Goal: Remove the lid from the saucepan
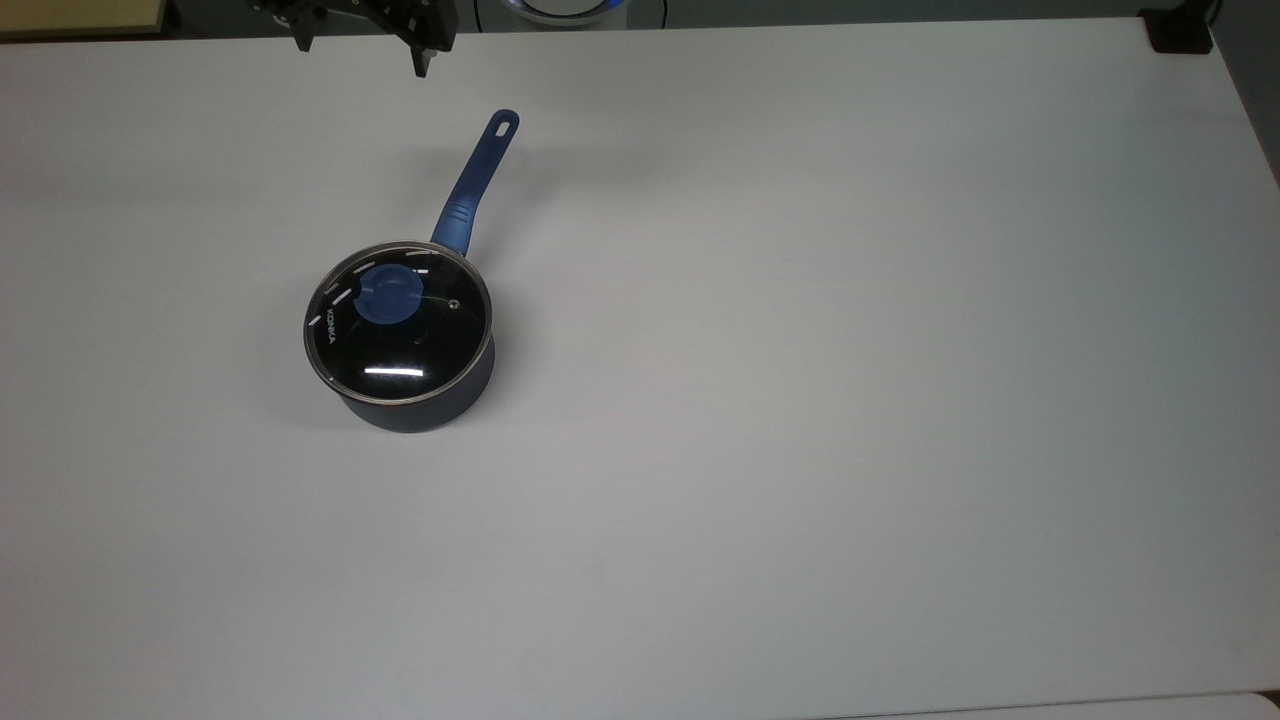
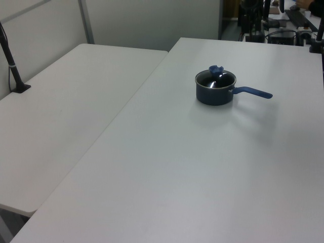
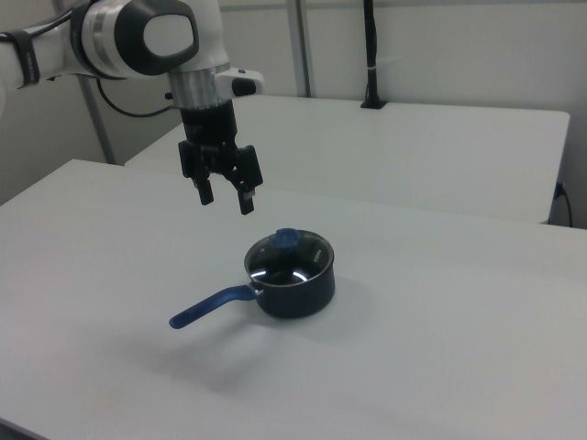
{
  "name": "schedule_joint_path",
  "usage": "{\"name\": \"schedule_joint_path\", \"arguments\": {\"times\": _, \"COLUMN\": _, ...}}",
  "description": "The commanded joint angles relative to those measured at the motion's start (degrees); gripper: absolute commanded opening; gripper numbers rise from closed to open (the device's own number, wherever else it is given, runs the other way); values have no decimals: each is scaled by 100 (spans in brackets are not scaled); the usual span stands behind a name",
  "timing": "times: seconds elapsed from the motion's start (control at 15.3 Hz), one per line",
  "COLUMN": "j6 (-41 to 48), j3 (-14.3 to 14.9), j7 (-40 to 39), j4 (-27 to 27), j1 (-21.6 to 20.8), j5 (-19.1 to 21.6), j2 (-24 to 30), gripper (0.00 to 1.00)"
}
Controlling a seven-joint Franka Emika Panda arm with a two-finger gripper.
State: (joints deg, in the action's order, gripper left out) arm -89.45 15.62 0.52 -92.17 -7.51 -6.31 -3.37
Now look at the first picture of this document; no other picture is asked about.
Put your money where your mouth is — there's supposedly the light wooden board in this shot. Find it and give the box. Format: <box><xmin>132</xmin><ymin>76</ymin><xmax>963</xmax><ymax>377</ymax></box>
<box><xmin>0</xmin><ymin>0</ymin><xmax>169</xmax><ymax>39</ymax></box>

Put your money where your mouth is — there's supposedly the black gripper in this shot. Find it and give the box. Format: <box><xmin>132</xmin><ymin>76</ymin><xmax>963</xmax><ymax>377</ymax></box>
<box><xmin>250</xmin><ymin>0</ymin><xmax>459</xmax><ymax>79</ymax></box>

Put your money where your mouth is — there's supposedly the black pole with clamp base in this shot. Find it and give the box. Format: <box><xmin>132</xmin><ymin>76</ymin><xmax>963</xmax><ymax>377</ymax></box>
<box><xmin>1140</xmin><ymin>8</ymin><xmax>1217</xmax><ymax>55</ymax></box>

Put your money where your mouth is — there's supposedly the glass lid with blue knob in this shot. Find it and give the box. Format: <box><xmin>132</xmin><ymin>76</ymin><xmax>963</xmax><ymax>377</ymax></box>
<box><xmin>303</xmin><ymin>240</ymin><xmax>494</xmax><ymax>405</ymax></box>

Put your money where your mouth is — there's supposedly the dark saucepan with blue handle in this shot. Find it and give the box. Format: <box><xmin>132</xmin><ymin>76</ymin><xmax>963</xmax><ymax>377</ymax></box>
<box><xmin>303</xmin><ymin>108</ymin><xmax>521</xmax><ymax>435</ymax></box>

